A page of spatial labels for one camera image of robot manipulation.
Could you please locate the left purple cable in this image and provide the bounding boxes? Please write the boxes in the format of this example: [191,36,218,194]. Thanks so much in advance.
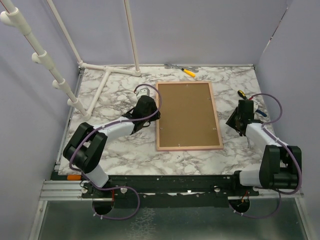
[68,84,163,221]

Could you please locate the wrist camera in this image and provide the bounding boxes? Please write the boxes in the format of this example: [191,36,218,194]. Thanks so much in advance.
[136,87,150,98]
[253,101,259,113]

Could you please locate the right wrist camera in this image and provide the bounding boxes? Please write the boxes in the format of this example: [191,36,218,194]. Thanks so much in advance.
[253,101,259,113]

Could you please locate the white pvc pipe rack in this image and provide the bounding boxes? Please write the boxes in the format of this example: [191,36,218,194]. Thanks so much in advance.
[0,0,127,125]

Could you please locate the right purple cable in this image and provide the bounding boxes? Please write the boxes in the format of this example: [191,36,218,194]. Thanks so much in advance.
[231,93,305,220]

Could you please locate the pink picture frame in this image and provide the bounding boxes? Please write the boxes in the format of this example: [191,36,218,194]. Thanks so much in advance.
[156,81,224,151]

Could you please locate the blue handled pliers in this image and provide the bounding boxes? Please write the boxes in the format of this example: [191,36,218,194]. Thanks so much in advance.
[255,109,267,118]

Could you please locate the purple cable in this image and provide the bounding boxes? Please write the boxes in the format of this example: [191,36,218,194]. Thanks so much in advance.
[231,93,305,220]
[68,84,163,221]

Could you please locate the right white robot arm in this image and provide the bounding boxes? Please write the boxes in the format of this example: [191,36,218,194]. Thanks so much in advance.
[226,99,302,196]

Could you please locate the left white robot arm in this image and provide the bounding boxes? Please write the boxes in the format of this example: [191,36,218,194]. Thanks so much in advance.
[62,95,161,198]

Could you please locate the clear tester screwdriver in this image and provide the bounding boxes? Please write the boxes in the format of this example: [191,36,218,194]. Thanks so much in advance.
[246,137,251,149]

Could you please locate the yellow handled screwdriver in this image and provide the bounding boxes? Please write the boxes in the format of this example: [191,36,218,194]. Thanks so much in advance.
[181,68,196,78]

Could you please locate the black yellow screwdriver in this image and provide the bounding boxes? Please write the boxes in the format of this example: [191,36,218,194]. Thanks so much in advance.
[237,90,248,100]

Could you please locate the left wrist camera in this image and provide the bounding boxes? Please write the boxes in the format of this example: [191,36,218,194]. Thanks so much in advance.
[136,87,150,98]

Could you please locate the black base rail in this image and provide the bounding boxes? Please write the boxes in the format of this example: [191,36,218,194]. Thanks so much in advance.
[81,175,259,209]

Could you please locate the silver wrench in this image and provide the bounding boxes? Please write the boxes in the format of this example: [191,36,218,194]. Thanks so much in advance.
[164,63,199,73]

